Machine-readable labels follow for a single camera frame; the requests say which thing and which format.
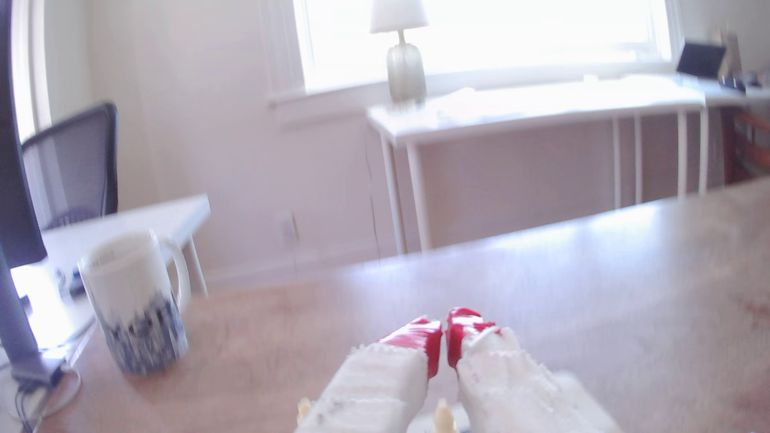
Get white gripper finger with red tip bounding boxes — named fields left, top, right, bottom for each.
left=446, top=307, right=623, bottom=433
left=295, top=317, right=444, bottom=433

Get white queen chess piece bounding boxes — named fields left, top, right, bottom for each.
left=433, top=399, right=458, bottom=433

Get empty white skyline print mug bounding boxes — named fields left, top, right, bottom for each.
left=79, top=231, right=193, bottom=377

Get white desk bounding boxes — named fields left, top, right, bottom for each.
left=11, top=193, right=212, bottom=364
left=366, top=75, right=709, bottom=254

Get white table lamp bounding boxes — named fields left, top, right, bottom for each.
left=369, top=0, right=430, bottom=107

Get red-brown wooden furniture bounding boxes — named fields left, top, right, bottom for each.
left=721, top=107, right=770, bottom=185

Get bright window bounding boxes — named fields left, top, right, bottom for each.
left=265, top=0, right=683, bottom=109

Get black mesh office chair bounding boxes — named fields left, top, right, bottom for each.
left=20, top=101, right=120, bottom=233

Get dark laptop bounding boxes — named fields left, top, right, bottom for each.
left=676, top=41, right=727, bottom=79

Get dark computer monitor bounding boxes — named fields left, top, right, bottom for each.
left=0, top=0, right=83, bottom=419

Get monitor cables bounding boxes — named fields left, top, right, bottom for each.
left=13, top=382, right=46, bottom=433

